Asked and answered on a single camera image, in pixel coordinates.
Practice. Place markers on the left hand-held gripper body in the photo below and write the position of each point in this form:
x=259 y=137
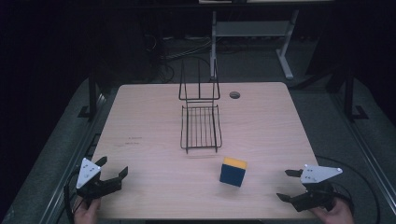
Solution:
x=88 y=173

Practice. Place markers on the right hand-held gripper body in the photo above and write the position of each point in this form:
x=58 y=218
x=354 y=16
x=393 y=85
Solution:
x=316 y=174

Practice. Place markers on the blue and yellow sponge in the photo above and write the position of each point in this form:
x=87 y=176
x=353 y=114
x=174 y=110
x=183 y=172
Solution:
x=233 y=175

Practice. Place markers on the person's left hand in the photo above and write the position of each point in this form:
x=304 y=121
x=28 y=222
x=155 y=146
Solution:
x=85 y=214

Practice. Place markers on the person's right hand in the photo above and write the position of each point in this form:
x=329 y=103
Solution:
x=334 y=215

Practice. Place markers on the grey table grommet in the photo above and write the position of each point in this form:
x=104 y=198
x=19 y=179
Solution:
x=234 y=95

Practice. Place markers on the white metal stand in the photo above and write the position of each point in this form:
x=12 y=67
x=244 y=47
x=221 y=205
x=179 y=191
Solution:
x=249 y=28

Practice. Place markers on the aluminium frame rail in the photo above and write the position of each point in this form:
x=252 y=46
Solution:
x=367 y=149
x=73 y=161

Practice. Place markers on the black metal post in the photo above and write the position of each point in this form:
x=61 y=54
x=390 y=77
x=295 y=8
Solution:
x=350 y=96
x=92 y=93

